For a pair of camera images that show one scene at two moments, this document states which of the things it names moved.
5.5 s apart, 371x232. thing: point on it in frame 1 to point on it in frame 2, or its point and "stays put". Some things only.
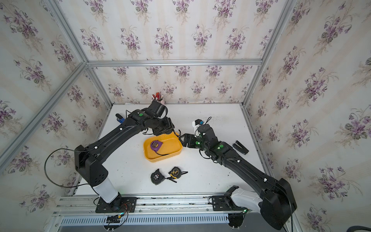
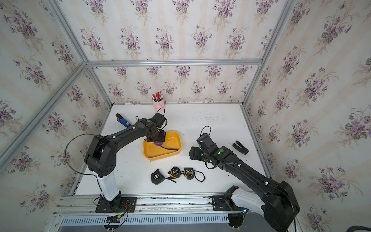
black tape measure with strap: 157,177 stays put
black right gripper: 187,136 to 195,150
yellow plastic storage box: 171,146 stays put
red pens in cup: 158,96 stays put
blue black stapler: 120,118 stays put
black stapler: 239,147 stays put
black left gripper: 168,125 to 163,137
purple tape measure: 155,145 to 160,143
